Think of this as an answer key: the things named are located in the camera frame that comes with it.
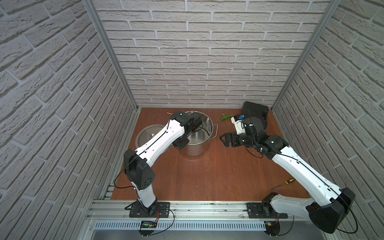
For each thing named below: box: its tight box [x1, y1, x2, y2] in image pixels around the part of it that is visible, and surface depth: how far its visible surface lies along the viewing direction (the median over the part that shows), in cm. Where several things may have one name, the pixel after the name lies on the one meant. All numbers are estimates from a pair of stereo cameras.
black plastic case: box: [242, 101, 269, 130], surface depth 113 cm
